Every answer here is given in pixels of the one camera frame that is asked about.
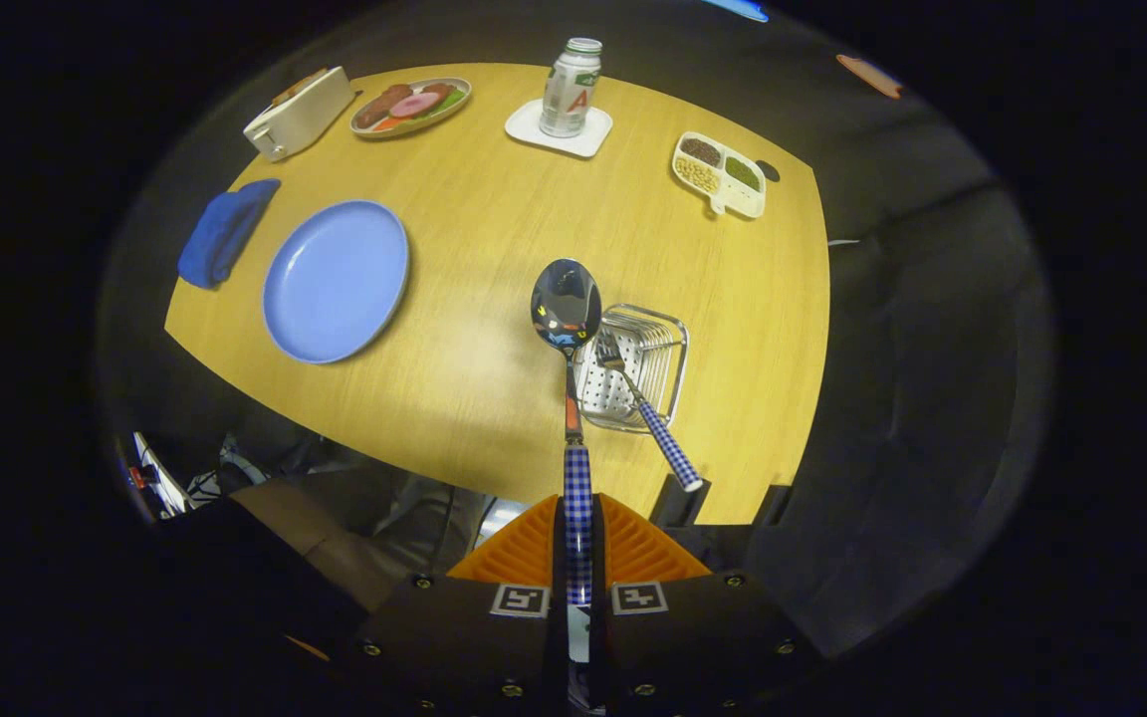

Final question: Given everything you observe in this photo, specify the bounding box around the large brown meat piece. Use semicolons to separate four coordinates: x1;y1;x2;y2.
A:
354;85;414;129

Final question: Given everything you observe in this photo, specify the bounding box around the black table leg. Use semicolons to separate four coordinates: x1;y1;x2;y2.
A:
753;485;794;527

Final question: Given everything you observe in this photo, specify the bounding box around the fork with blue checked handle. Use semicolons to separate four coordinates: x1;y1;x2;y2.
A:
594;329;705;494

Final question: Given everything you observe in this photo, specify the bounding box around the pile of yellow beans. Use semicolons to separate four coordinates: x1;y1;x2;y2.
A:
674;157;721;195

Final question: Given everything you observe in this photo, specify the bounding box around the white divided dish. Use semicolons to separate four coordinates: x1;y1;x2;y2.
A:
671;130;768;220

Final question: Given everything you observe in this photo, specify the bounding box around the blue round plate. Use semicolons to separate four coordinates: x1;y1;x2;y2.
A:
262;199;411;365

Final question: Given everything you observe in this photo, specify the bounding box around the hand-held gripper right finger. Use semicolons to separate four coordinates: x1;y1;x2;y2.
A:
588;493;828;717

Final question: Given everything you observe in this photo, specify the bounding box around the metal wire cutlery basket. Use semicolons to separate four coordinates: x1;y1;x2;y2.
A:
573;303;690;434

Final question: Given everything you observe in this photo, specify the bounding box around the white metal rail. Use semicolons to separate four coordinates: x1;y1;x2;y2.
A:
130;430;191;519

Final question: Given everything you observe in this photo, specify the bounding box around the spoon with blue checked handle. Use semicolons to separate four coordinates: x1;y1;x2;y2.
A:
531;258;603;608

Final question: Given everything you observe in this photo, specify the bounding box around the white oval food plate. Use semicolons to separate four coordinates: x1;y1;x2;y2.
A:
349;77;473;139

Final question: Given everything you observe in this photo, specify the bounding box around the brown chair seat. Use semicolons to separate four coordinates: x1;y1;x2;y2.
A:
230;481;385;613

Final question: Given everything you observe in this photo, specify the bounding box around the white drink bottle green label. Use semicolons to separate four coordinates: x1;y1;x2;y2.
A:
539;38;604;139

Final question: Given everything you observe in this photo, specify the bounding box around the blue folded cloth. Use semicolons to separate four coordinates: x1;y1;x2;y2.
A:
177;178;282;291

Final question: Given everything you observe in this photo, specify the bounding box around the grey cloth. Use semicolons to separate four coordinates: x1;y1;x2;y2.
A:
369;476;490;574

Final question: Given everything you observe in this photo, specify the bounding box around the white toaster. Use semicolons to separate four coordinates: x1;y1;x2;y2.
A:
243;66;356;163

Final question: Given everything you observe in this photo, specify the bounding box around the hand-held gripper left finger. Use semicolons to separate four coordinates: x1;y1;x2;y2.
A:
335;493;568;717

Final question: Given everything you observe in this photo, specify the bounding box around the white square coaster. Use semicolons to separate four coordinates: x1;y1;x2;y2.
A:
504;99;614;159

